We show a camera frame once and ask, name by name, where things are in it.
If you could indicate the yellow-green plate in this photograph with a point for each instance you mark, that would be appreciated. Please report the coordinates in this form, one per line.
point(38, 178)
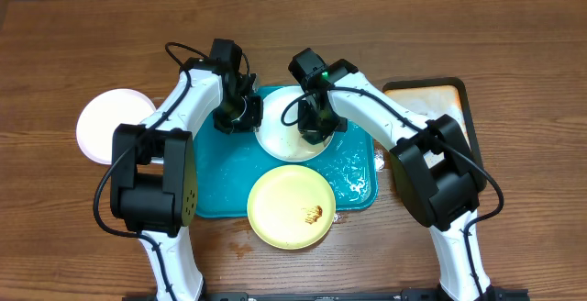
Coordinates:
point(291, 207)

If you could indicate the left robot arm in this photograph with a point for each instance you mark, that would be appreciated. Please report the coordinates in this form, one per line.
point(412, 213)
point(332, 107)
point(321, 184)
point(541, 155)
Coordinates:
point(153, 167)

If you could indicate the black baking tray with suds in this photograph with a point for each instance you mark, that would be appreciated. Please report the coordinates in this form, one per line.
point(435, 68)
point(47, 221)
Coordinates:
point(429, 99)

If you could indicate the teal plastic tray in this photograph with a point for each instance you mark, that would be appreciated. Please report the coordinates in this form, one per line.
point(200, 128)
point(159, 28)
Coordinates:
point(228, 166)

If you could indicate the white plate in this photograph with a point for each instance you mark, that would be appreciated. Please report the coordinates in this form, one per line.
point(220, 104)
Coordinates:
point(281, 142)
point(101, 116)

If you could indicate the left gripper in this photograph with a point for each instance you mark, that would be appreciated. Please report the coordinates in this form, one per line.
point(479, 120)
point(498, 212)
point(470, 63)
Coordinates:
point(249, 124)

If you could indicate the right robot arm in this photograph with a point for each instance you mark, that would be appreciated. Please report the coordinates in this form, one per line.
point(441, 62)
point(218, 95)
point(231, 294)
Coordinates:
point(451, 214)

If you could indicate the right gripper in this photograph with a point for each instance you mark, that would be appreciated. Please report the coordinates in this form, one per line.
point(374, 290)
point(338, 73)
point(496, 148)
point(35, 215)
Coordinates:
point(312, 128)

